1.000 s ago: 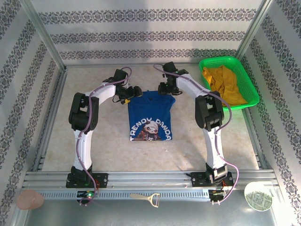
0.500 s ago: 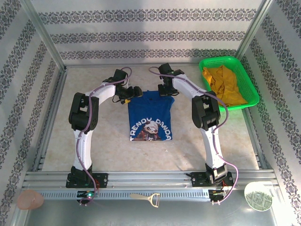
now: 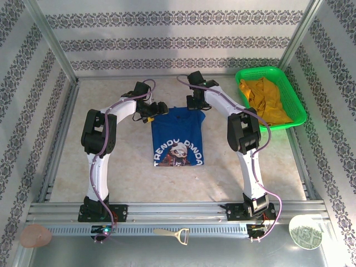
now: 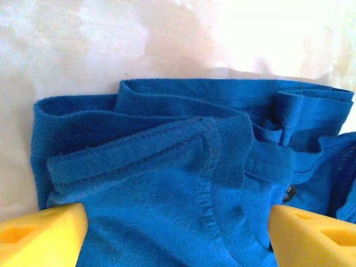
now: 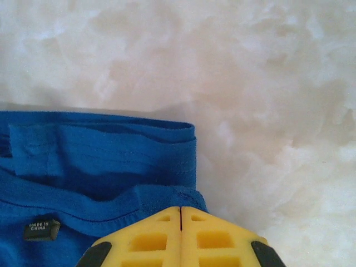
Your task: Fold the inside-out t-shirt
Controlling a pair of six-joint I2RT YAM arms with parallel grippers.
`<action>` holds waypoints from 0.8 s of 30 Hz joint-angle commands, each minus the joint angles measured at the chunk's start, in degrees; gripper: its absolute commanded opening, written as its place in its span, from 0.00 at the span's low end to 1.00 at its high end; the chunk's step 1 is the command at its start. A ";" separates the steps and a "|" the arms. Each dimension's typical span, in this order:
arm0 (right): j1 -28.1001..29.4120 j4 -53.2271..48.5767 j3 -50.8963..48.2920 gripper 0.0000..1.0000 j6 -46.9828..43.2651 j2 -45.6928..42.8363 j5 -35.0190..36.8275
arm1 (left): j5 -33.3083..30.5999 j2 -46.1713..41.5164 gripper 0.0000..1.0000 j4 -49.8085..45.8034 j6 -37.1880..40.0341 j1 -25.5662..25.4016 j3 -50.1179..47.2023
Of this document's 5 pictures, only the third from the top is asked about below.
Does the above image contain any blue printed t-shirt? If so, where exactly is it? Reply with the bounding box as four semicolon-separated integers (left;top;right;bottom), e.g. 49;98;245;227
151;106;206;169

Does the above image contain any yellow crumpled cloth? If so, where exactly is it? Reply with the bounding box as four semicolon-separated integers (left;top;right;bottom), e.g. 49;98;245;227
239;77;294;125

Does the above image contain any green plastic mesh basket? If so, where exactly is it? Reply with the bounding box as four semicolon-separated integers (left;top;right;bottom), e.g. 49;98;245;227
235;66;308;131

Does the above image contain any metal vegetable peeler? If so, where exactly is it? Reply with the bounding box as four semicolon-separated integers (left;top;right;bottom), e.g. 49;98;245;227
153;228;190;246

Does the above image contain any green patterned white bowl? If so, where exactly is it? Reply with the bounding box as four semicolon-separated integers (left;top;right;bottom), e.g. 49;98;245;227
288;215;323;250

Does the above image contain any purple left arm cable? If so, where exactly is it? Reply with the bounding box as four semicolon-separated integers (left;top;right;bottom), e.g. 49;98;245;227
91;79;156;244

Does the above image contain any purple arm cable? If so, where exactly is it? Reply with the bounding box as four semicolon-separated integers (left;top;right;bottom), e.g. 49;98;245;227
91;79;156;244
177;74;283;243

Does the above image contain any long aluminium mounting rail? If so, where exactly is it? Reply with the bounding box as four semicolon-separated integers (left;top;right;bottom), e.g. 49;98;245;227
26;202;327;224

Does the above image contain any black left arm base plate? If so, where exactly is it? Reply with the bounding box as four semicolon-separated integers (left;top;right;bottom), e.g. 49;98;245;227
77;204;128;223

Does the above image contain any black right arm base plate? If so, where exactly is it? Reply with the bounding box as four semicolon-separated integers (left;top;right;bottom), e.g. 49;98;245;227
225;202;278;223

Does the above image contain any aluminium corner post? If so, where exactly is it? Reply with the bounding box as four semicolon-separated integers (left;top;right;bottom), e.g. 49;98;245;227
277;0;325;70
23;0;79;82

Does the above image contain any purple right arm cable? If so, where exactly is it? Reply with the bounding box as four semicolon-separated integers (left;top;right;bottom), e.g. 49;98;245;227
177;74;283;243

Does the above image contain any slotted metal cable tray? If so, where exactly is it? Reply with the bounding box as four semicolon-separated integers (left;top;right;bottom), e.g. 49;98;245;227
46;224;253;238

